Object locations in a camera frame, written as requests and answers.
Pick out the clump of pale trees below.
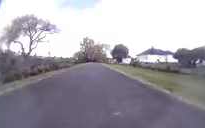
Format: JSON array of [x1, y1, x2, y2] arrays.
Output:
[[73, 36, 111, 64]]

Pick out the round dark tree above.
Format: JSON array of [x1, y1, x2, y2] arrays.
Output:
[[110, 43, 130, 64]]

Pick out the dark asphalt road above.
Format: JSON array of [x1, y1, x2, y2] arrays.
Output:
[[0, 62, 205, 128]]

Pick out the white house with dark roof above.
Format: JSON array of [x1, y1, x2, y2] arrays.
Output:
[[135, 46, 178, 64]]

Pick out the low hedge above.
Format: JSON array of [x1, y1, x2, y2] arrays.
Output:
[[129, 60, 205, 75]]

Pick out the grass verge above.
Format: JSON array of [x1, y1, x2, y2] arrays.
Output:
[[0, 63, 89, 98], [101, 63, 205, 113]]

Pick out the bare branching tree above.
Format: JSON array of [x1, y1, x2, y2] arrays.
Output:
[[0, 14, 62, 58]]

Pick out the row of bushes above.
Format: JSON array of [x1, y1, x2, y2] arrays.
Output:
[[0, 49, 86, 88]]

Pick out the dark spreading trees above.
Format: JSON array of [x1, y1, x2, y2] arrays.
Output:
[[172, 47, 205, 66]]

